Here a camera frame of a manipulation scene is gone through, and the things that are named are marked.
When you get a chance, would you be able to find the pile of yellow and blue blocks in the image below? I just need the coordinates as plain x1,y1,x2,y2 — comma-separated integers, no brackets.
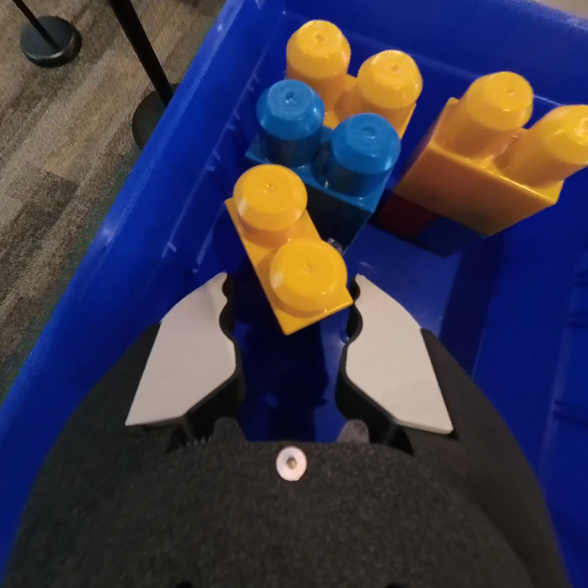
246,19,588,255

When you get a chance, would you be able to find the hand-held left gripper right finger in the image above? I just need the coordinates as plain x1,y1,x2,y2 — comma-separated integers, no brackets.
335,274,454,444

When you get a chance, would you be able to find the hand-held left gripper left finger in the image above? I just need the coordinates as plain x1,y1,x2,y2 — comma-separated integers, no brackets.
125,272,244,442

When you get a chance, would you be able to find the black round-base floor stand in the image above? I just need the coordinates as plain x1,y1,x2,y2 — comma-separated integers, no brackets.
11,0,82,69

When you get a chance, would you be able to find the blue plastic bin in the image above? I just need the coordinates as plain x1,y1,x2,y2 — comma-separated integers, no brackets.
0,0,588,588

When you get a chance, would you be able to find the yellow two-stud block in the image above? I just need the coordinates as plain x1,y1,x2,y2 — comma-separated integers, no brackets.
225,164,354,336

